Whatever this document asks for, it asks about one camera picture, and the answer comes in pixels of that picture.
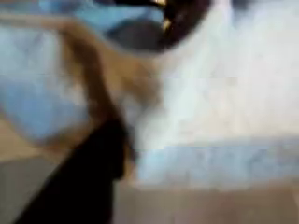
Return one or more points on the white sock with black marks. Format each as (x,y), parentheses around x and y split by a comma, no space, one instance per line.
(218,93)

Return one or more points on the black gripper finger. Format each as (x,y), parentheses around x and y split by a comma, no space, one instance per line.
(81,186)

